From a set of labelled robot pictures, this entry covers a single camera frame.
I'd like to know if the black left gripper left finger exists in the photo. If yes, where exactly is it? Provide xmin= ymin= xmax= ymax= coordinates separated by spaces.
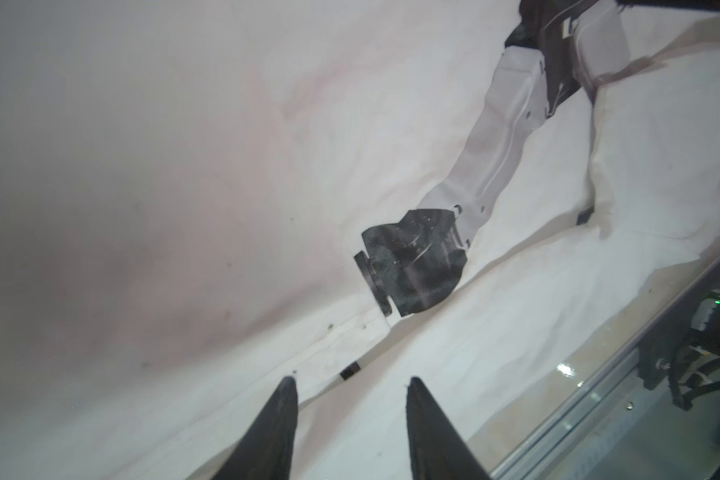
xmin=212 ymin=376 xmax=298 ymax=480

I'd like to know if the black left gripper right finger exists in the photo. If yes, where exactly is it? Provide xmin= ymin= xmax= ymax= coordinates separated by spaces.
xmin=406 ymin=377 xmax=491 ymax=480

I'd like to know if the white patterned garment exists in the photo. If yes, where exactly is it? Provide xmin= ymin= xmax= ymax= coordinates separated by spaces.
xmin=0 ymin=1 xmax=720 ymax=479

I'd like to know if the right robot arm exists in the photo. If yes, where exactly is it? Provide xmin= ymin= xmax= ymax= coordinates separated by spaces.
xmin=637 ymin=290 xmax=720 ymax=411

